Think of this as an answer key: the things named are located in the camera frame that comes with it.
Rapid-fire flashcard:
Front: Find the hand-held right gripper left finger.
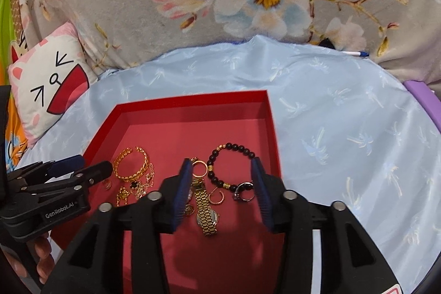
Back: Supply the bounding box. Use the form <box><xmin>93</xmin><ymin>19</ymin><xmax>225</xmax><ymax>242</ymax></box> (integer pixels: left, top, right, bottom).
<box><xmin>41</xmin><ymin>158</ymin><xmax>193</xmax><ymax>294</ymax></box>

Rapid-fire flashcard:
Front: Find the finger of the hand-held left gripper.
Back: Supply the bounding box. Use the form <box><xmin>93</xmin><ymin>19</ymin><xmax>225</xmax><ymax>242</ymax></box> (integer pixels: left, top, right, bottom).
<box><xmin>21</xmin><ymin>161</ymin><xmax>114</xmax><ymax>201</ymax></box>
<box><xmin>7</xmin><ymin>155</ymin><xmax>86</xmax><ymax>184</ymax></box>

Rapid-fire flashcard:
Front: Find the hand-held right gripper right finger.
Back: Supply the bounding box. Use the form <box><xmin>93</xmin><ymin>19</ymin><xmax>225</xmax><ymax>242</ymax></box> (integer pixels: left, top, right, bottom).
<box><xmin>250</xmin><ymin>157</ymin><xmax>402</xmax><ymax>294</ymax></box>

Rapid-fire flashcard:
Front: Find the silver ring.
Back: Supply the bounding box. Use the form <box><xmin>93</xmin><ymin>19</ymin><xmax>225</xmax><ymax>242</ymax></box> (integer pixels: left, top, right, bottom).
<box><xmin>233</xmin><ymin>181</ymin><xmax>256</xmax><ymax>202</ymax></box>

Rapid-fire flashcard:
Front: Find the gold watch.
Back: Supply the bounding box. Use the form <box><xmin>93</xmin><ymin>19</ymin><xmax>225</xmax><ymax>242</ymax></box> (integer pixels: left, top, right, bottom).
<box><xmin>190</xmin><ymin>178</ymin><xmax>220</xmax><ymax>237</ymax></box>

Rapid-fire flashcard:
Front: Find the gold clover necklace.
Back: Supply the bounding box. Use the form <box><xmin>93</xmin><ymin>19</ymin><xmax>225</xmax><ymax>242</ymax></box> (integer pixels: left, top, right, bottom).
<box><xmin>129</xmin><ymin>163</ymin><xmax>156</xmax><ymax>201</ymax></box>

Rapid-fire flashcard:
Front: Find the gold hoop earring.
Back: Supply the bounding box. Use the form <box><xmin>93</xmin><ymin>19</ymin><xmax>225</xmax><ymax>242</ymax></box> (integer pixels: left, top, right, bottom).
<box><xmin>208</xmin><ymin>188</ymin><xmax>225</xmax><ymax>206</ymax></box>

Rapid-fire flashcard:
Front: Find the red jewelry box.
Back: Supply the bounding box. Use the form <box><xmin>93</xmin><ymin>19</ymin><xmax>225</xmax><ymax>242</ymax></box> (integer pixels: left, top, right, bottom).
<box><xmin>52</xmin><ymin>90</ymin><xmax>286</xmax><ymax>294</ymax></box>

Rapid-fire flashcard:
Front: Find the person's left hand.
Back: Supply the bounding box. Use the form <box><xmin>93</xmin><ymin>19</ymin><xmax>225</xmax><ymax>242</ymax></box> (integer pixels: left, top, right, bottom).
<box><xmin>26</xmin><ymin>235</ymin><xmax>55</xmax><ymax>285</ymax></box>

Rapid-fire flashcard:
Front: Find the cartoon face pillow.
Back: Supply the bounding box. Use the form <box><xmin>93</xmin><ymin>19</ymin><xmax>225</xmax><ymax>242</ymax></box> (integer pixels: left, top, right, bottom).
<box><xmin>9</xmin><ymin>22</ymin><xmax>99</xmax><ymax>148</ymax></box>

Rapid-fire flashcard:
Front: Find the light blue palm-print cloth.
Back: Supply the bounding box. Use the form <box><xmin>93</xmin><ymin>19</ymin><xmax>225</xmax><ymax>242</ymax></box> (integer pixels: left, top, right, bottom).
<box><xmin>15</xmin><ymin>34</ymin><xmax>441</xmax><ymax>294</ymax></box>

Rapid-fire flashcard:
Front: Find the orange and green cartoon sheet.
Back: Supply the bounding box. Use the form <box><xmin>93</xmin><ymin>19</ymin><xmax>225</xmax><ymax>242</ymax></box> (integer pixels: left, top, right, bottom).
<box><xmin>0</xmin><ymin>0</ymin><xmax>30</xmax><ymax>164</ymax></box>

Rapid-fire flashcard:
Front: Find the purple mat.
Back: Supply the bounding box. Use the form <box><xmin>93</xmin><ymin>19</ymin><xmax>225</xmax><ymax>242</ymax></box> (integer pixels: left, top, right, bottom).
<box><xmin>403</xmin><ymin>80</ymin><xmax>441</xmax><ymax>133</ymax></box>

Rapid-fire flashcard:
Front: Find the gold bangle bracelet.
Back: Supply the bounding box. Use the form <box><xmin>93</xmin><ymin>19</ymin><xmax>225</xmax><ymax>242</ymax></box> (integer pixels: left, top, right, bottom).
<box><xmin>113</xmin><ymin>147</ymin><xmax>151</xmax><ymax>182</ymax></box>

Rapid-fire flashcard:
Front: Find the black bead bracelet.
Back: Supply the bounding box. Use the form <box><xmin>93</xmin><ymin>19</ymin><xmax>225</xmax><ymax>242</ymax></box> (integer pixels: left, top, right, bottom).
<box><xmin>207</xmin><ymin>142</ymin><xmax>257</xmax><ymax>193</ymax></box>

